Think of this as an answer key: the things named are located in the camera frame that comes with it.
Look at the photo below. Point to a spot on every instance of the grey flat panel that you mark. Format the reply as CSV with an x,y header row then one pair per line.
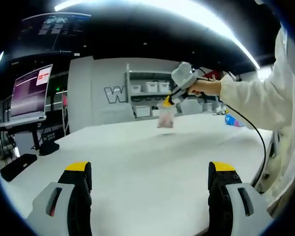
x,y
189,107

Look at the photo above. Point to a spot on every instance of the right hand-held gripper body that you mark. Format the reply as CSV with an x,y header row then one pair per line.
x,y
184,75

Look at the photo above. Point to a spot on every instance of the person's right hand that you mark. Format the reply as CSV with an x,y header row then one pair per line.
x,y
206,87

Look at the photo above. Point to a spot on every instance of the open laptop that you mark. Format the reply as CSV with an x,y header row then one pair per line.
x,y
29,93

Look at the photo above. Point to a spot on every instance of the black flat box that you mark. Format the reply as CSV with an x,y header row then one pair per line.
x,y
18,167

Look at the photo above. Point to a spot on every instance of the cluttered equipment rack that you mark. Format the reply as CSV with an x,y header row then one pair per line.
x,y
5,142

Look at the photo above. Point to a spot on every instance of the grey metal shelf unit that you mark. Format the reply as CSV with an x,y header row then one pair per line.
x,y
147,72

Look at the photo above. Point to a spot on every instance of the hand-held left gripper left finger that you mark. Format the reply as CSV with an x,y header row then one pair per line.
x,y
73,196

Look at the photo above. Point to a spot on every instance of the clear resealable bag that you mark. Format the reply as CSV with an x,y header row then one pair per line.
x,y
165,118

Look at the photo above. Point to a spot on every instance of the long ceiling light strip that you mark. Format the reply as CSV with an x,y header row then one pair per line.
x,y
186,14

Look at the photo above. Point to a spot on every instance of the row of white storage bins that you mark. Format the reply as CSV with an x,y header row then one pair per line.
x,y
151,86

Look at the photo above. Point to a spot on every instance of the blue snack packet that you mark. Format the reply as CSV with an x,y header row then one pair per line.
x,y
232,120

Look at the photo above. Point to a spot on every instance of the dark hanging display board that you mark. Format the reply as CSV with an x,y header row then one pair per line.
x,y
56,32

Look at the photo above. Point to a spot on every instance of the black laptop stand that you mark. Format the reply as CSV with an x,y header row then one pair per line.
x,y
49,148

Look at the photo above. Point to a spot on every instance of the pink cloth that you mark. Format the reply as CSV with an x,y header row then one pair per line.
x,y
64,100

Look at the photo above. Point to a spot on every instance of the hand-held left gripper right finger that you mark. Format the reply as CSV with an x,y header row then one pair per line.
x,y
226,204

